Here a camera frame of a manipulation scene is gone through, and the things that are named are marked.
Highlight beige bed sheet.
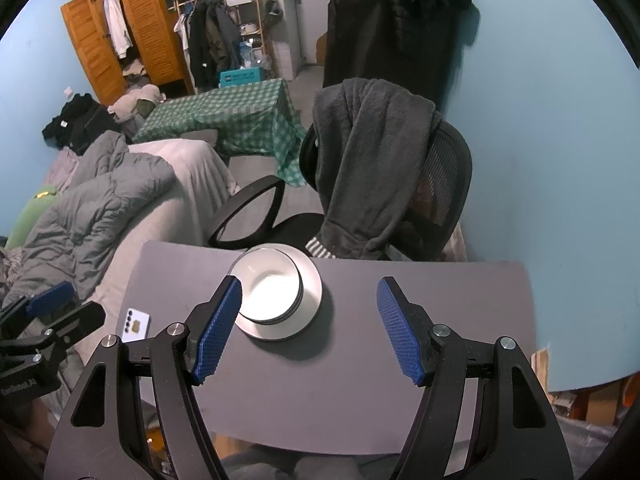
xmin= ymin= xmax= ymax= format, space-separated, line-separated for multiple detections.
xmin=75 ymin=139 xmax=241 ymax=361

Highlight white plate black rim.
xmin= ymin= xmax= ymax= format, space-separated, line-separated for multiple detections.
xmin=240 ymin=310 xmax=321 ymax=342
xmin=235 ymin=245 xmax=323 ymax=341

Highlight white door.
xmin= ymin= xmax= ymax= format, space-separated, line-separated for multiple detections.
xmin=280 ymin=0 xmax=331 ymax=68

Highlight dark olive hanging jacket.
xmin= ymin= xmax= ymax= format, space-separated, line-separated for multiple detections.
xmin=206 ymin=2 xmax=242 ymax=73

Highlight small white hanging shirt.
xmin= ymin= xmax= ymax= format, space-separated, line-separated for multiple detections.
xmin=174 ymin=10 xmax=191 ymax=51

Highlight white bowl black rim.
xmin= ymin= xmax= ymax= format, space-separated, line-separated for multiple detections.
xmin=230 ymin=246 xmax=300 ymax=319
xmin=229 ymin=245 xmax=304 ymax=324
xmin=229 ymin=246 xmax=302 ymax=322

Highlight green pillow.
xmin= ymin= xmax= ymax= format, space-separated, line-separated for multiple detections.
xmin=5 ymin=185 xmax=61 ymax=250

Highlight white shirt in wardrobe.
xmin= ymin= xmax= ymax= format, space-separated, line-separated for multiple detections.
xmin=103 ymin=0 xmax=133 ymax=59

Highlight clear plastic water bottle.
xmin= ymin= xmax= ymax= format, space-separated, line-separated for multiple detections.
xmin=239 ymin=40 xmax=261 ymax=68

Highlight black hanging coat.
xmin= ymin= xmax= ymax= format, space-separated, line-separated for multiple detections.
xmin=322 ymin=0 xmax=473 ymax=111

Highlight teal storage box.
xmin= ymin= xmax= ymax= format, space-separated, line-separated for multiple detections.
xmin=218 ymin=67 xmax=266 ymax=89

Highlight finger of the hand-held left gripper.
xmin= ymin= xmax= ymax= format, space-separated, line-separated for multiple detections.
xmin=0 ymin=281 xmax=75 ymax=333
xmin=42 ymin=301 xmax=107 ymax=356

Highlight black mesh office chair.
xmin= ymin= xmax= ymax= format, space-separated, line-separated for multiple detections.
xmin=207 ymin=120 xmax=473 ymax=262

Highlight person's grey trousers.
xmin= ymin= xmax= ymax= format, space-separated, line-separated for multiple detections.
xmin=220 ymin=447 xmax=401 ymax=480

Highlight wooden louvred wardrobe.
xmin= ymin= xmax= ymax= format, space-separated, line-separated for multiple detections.
xmin=60 ymin=0 xmax=196 ymax=106

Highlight green checked tablecloth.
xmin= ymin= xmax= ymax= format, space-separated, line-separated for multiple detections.
xmin=132 ymin=78 xmax=308 ymax=188

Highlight cardboard box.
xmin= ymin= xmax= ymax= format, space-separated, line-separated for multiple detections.
xmin=550 ymin=375 xmax=631 ymax=421

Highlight wooden plank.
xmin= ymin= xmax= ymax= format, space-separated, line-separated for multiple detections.
xmin=530 ymin=347 xmax=551 ymax=386

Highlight black hanging jacket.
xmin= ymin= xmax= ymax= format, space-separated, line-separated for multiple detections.
xmin=187 ymin=2 xmax=211 ymax=88

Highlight grey quilted duvet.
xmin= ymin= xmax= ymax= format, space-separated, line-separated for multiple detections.
xmin=0 ymin=130 xmax=177 ymax=306

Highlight beige clothes pile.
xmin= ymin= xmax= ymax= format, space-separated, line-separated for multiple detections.
xmin=107 ymin=85 xmax=161 ymax=121

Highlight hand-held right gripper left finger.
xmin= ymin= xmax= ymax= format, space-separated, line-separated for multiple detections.
xmin=45 ymin=275 xmax=244 ymax=480

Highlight white smartphone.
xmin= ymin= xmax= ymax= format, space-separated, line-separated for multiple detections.
xmin=116 ymin=307 xmax=151 ymax=345

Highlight black clothes pile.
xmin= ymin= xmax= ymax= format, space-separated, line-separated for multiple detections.
xmin=41 ymin=93 xmax=121 ymax=156

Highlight dark grey fleece robe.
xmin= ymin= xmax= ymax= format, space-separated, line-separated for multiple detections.
xmin=306 ymin=77 xmax=442 ymax=261

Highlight lavender cloth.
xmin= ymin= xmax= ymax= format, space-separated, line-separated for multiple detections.
xmin=42 ymin=147 xmax=81 ymax=191

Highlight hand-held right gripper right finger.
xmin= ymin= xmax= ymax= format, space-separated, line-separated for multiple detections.
xmin=376 ymin=276 xmax=573 ymax=480

